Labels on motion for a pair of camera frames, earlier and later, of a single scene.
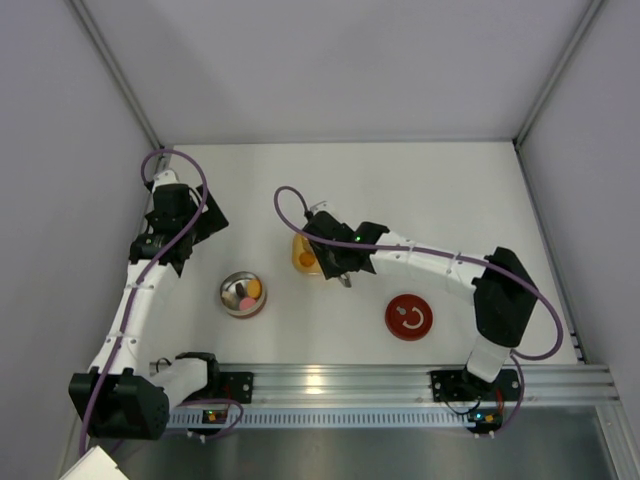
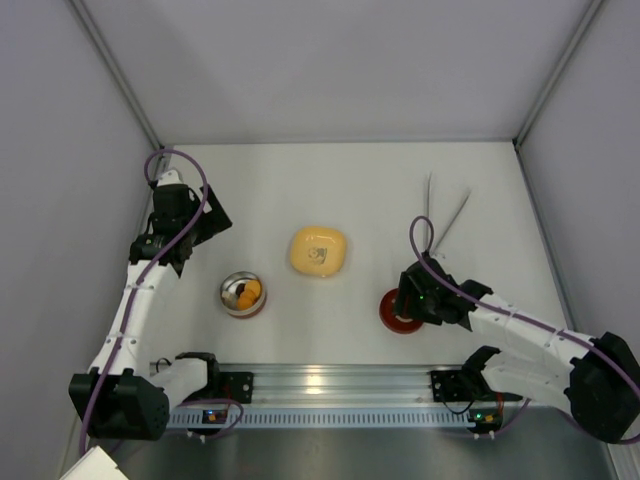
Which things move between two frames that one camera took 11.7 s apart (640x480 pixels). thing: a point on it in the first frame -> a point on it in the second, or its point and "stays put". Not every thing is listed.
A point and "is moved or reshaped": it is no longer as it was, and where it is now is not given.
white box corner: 95,465 stays put
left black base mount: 237,386 stays put
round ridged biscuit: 254,288 stays put
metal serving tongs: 345,280 -> 431,250
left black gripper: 209,215 stays put
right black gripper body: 329,261 -> 406,297
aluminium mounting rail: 563,382 stays put
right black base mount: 457,386 stays put
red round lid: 408,317 is moved or reshaped
